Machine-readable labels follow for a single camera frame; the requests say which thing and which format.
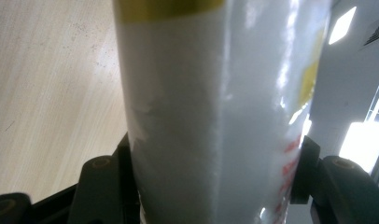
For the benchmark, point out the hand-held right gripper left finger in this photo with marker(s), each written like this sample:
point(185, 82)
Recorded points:
point(126, 180)

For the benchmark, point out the ceiling air vent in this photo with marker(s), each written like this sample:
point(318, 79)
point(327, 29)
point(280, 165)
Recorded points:
point(377, 31)

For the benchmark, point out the ceiling light panel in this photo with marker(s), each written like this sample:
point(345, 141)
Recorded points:
point(342, 26)
point(362, 146)

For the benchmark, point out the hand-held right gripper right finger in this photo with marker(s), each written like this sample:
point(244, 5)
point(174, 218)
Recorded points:
point(306, 174)

